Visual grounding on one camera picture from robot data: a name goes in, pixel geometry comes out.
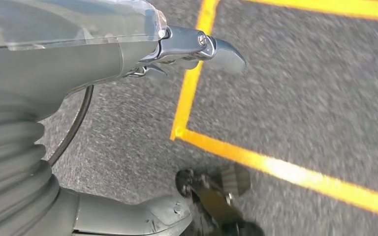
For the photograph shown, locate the yellow floor tape square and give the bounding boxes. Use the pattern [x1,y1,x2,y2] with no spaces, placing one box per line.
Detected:
[170,0,378,224]

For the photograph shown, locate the black cable at left wrist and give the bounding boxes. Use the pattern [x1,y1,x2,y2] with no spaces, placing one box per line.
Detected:
[47,85,95,167]

